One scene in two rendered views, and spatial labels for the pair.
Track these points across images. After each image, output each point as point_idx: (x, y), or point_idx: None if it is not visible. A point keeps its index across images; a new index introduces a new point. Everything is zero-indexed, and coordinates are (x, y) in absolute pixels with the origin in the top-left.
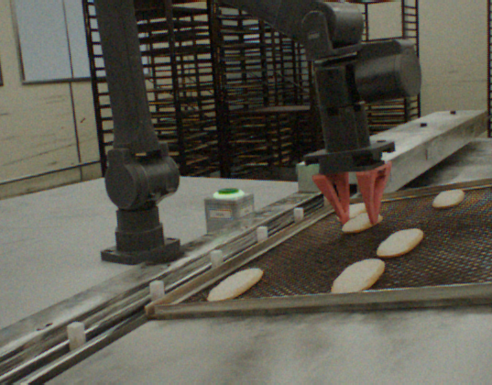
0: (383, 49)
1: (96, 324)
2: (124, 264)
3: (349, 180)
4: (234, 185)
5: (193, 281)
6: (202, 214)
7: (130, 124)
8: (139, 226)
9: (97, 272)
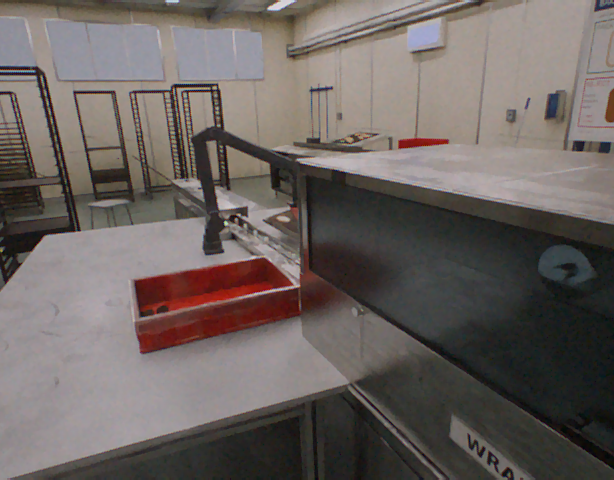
0: None
1: (285, 256)
2: (219, 253)
3: (237, 212)
4: (151, 226)
5: None
6: (184, 237)
7: (216, 201)
8: (218, 239)
9: (220, 257)
